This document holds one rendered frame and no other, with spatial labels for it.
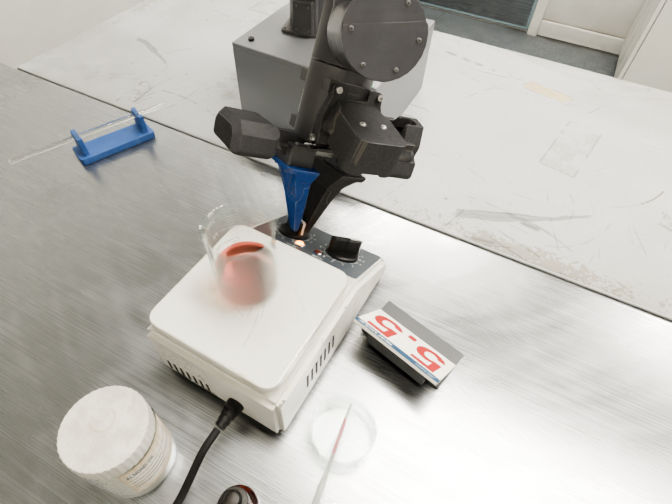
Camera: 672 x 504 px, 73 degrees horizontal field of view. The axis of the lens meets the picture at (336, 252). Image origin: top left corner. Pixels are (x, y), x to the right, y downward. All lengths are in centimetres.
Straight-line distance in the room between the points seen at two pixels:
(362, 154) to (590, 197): 39
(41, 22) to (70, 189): 135
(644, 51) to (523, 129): 203
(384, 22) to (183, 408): 34
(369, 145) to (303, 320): 14
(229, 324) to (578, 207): 46
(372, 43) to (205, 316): 23
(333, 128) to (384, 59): 8
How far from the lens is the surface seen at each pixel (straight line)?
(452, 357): 45
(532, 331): 50
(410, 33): 33
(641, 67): 278
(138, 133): 69
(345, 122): 36
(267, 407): 35
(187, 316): 37
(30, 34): 194
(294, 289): 37
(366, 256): 46
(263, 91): 66
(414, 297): 48
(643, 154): 78
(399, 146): 36
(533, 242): 58
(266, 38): 66
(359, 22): 32
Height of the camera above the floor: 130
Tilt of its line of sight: 51 degrees down
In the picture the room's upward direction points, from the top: 3 degrees clockwise
